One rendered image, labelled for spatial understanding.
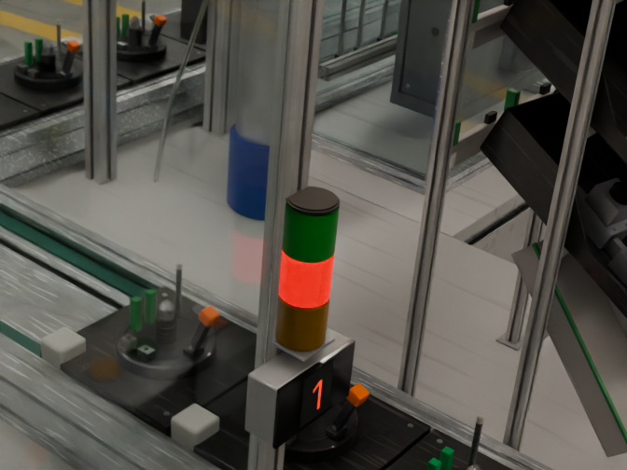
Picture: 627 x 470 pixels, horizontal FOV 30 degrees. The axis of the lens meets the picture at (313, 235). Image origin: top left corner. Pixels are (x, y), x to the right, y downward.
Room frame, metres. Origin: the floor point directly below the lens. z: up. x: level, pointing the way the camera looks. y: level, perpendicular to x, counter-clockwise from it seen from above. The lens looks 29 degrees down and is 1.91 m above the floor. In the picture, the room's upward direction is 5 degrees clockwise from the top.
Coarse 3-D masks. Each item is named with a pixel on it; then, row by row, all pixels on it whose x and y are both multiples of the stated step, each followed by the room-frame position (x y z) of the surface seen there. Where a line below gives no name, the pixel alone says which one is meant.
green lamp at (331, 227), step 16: (288, 208) 0.95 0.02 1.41; (288, 224) 0.94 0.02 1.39; (304, 224) 0.93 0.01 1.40; (320, 224) 0.93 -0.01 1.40; (336, 224) 0.95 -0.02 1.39; (288, 240) 0.94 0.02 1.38; (304, 240) 0.93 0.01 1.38; (320, 240) 0.94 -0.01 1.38; (304, 256) 0.93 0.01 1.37; (320, 256) 0.94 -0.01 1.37
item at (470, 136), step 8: (496, 8) 1.40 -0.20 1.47; (504, 8) 1.40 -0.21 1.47; (480, 16) 1.36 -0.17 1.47; (488, 16) 1.37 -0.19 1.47; (496, 16) 1.39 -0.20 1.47; (504, 16) 1.40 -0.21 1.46; (472, 24) 1.34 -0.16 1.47; (480, 24) 1.36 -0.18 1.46; (488, 24) 1.37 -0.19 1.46; (472, 32) 1.34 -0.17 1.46; (552, 88) 1.56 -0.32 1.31; (536, 96) 1.53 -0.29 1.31; (496, 120) 1.43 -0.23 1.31; (472, 128) 1.40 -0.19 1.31; (480, 128) 1.40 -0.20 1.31; (488, 128) 1.41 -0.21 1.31; (464, 136) 1.37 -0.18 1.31; (472, 136) 1.38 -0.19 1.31; (480, 136) 1.39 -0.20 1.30; (464, 144) 1.36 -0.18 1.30
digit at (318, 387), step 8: (320, 368) 0.94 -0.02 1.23; (328, 368) 0.96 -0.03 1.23; (312, 376) 0.93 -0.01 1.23; (320, 376) 0.95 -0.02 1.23; (328, 376) 0.96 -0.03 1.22; (304, 384) 0.92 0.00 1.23; (312, 384) 0.93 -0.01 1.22; (320, 384) 0.95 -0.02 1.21; (328, 384) 0.96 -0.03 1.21; (304, 392) 0.93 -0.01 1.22; (312, 392) 0.94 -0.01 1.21; (320, 392) 0.95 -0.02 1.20; (328, 392) 0.96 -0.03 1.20; (304, 400) 0.93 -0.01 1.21; (312, 400) 0.94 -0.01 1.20; (320, 400) 0.95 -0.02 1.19; (328, 400) 0.96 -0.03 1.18; (304, 408) 0.93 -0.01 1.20; (312, 408) 0.94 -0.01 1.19; (320, 408) 0.95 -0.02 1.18; (304, 416) 0.93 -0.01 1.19; (312, 416) 0.94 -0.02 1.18; (304, 424) 0.93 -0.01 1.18
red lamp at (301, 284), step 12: (288, 264) 0.94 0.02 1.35; (300, 264) 0.93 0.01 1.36; (312, 264) 0.93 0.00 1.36; (324, 264) 0.94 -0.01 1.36; (288, 276) 0.94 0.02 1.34; (300, 276) 0.93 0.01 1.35; (312, 276) 0.93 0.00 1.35; (324, 276) 0.94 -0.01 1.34; (288, 288) 0.94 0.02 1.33; (300, 288) 0.93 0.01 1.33; (312, 288) 0.93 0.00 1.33; (324, 288) 0.94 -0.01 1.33; (288, 300) 0.94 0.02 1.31; (300, 300) 0.93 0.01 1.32; (312, 300) 0.93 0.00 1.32; (324, 300) 0.94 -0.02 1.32
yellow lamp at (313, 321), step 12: (288, 312) 0.94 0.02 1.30; (300, 312) 0.93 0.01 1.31; (312, 312) 0.93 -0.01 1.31; (324, 312) 0.94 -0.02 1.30; (276, 324) 0.95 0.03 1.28; (288, 324) 0.94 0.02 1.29; (300, 324) 0.93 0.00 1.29; (312, 324) 0.94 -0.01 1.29; (324, 324) 0.95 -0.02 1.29; (276, 336) 0.95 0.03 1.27; (288, 336) 0.94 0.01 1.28; (300, 336) 0.93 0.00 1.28; (312, 336) 0.94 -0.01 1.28; (324, 336) 0.95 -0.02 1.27; (288, 348) 0.94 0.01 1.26; (300, 348) 0.93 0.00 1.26; (312, 348) 0.94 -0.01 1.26
